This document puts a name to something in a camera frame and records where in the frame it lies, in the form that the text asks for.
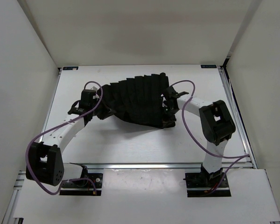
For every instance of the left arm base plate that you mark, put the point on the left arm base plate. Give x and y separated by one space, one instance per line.
90 187

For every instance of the white front cover board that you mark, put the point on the white front cover board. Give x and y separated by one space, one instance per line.
156 196

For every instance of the black pleated skirt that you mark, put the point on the black pleated skirt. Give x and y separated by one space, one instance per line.
138 100

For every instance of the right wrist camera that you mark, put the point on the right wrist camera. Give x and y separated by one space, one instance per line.
170 93

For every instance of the aluminium frame rail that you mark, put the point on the aluminium frame rail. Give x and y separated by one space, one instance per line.
155 165
229 91

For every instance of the aluminium frame rail right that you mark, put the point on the aluminium frame rail right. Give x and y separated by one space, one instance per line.
229 91

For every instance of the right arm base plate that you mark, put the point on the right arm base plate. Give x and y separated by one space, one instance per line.
198 186

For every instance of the aluminium frame rail front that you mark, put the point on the aluminium frame rail front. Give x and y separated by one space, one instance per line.
155 165

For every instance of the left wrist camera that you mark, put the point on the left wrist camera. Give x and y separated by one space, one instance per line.
88 98

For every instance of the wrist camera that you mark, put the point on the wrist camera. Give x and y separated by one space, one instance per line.
88 98
170 93

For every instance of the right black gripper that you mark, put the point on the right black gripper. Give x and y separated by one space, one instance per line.
167 121

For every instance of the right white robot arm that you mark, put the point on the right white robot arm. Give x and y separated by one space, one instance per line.
216 123

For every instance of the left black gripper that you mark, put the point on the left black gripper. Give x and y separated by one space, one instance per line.
107 111

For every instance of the blue label left corner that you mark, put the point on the blue label left corner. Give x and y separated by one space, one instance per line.
70 68

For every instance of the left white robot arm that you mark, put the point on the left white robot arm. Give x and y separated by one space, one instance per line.
44 159

